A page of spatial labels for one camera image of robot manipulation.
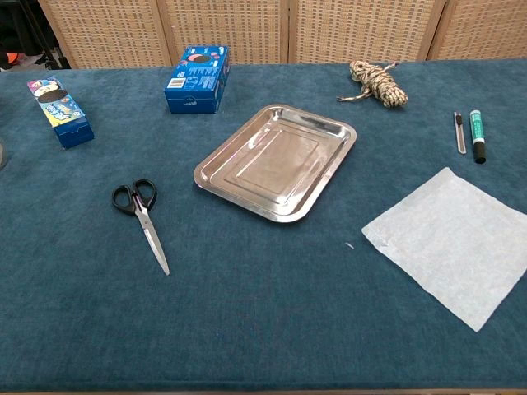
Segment slim blue cartoon cookie box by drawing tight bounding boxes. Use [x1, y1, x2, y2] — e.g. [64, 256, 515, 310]
[26, 76, 96, 151]

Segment white paper sheet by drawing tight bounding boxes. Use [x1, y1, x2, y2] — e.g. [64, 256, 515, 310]
[361, 166, 527, 333]

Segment beige rope bundle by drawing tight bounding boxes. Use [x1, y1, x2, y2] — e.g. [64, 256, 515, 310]
[336, 60, 409, 109]

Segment woven wicker screen panel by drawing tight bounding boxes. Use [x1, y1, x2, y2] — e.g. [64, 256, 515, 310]
[157, 0, 291, 66]
[287, 0, 448, 64]
[38, 0, 172, 70]
[427, 0, 527, 62]

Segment wide blue cookie box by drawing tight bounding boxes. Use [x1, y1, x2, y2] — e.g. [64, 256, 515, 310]
[163, 44, 231, 115]

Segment green marker pen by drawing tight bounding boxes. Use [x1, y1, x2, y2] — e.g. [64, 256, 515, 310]
[469, 109, 487, 165]

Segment black tripod stand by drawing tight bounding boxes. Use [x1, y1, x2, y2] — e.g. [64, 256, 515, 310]
[18, 0, 72, 70]

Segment silver utility knife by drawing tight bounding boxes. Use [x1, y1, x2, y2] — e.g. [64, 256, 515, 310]
[453, 111, 468, 156]

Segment black-handled scissors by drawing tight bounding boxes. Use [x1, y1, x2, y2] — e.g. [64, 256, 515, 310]
[111, 178, 171, 277]

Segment silver metal tray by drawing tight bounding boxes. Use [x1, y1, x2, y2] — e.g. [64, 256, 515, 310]
[193, 104, 358, 225]

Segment teal tablecloth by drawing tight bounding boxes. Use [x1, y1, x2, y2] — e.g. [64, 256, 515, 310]
[0, 58, 527, 392]

